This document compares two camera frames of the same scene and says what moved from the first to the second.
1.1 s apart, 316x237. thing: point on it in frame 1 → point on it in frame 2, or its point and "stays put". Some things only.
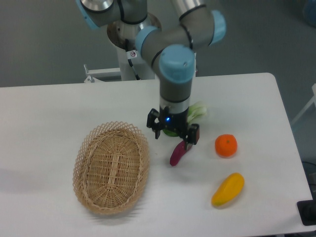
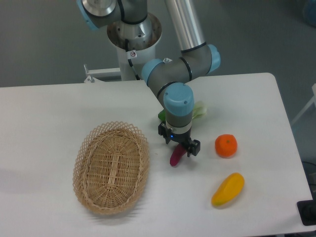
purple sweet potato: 179,151 stays put
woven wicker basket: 111,167 stays put
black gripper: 178,122 → 194,145
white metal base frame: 97,75 stays put
